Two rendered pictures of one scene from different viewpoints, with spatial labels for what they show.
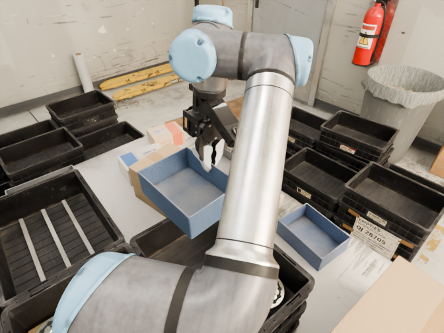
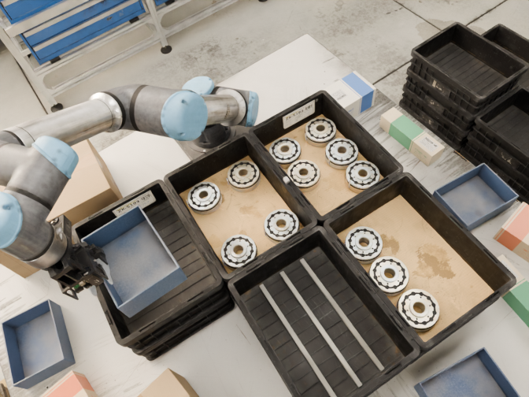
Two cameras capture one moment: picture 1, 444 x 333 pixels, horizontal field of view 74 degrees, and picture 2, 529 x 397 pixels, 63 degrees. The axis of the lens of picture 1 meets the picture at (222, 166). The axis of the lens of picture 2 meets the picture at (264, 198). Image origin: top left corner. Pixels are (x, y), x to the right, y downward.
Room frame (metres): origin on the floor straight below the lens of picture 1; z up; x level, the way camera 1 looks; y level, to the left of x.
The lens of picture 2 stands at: (0.85, 0.51, 1.98)
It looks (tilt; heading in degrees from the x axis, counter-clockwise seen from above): 59 degrees down; 197
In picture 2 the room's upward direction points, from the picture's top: 11 degrees counter-clockwise
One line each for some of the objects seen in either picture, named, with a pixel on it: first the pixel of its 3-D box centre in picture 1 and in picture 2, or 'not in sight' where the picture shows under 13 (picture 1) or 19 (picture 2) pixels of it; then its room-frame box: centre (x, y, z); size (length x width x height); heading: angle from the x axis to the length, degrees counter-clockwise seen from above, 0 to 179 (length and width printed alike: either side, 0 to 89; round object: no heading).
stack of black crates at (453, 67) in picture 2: not in sight; (454, 94); (-0.72, 1.07, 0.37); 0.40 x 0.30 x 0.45; 43
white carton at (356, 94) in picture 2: not in sight; (343, 100); (-0.31, 0.54, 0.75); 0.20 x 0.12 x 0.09; 132
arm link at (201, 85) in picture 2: not in sight; (201, 100); (-0.14, 0.06, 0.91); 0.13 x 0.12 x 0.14; 78
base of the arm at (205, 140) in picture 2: not in sight; (207, 124); (-0.13, 0.06, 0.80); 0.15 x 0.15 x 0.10
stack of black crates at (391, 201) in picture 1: (381, 222); not in sight; (1.04, -0.84, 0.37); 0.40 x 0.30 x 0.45; 42
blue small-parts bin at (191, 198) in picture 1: (188, 187); (134, 259); (0.52, 0.08, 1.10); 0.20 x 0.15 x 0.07; 43
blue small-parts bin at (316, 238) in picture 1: (311, 234); (38, 343); (0.67, -0.32, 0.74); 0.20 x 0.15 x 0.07; 35
